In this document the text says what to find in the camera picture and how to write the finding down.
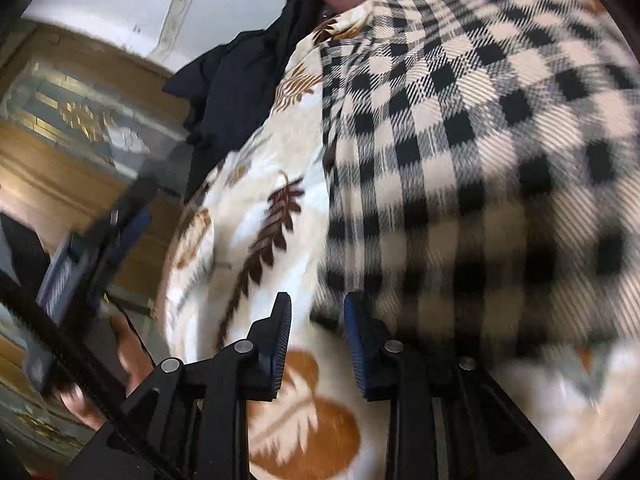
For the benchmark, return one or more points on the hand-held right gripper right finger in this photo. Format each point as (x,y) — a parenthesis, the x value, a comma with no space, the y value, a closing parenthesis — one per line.
(356,345)

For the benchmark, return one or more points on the wooden cabinet with glass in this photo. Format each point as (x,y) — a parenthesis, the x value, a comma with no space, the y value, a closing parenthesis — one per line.
(65,160)

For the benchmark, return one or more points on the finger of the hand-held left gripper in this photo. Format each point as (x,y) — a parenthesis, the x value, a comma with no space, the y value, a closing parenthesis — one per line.
(132,215)

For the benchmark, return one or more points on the black and cream checkered shirt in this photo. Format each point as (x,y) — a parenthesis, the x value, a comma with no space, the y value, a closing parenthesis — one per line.
(475,135)

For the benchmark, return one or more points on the leaf printed cream blanket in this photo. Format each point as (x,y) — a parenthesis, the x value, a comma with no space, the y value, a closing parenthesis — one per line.
(235,220)

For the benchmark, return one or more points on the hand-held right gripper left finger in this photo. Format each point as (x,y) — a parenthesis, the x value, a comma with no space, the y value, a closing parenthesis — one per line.
(280,345)

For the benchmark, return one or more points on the person's left hand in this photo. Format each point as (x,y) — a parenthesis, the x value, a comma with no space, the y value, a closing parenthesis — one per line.
(132,355)

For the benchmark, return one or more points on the black clothing pile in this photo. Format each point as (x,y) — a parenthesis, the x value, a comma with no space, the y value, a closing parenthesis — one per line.
(235,90)

